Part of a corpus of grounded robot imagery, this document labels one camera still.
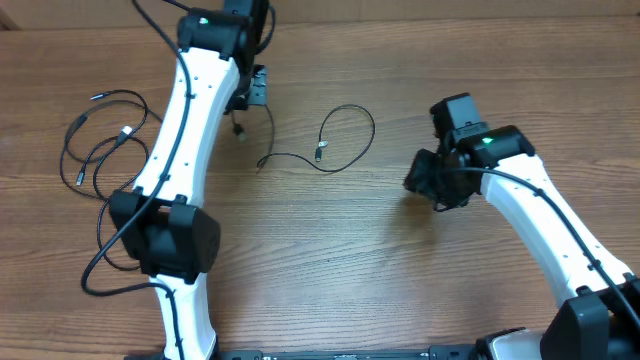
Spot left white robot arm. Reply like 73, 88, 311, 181
109, 1, 275, 359

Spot black labelled USB cable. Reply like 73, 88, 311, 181
256, 103, 377, 175

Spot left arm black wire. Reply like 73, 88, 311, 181
80, 0, 277, 360

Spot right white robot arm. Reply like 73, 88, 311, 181
404, 93, 639, 359

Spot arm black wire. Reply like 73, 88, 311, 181
80, 0, 277, 360
432, 166, 640, 326

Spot black thin USB cable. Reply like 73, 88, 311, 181
74, 89, 151, 273

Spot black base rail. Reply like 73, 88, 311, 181
219, 327, 544, 360

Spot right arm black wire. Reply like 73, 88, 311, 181
432, 166, 640, 326

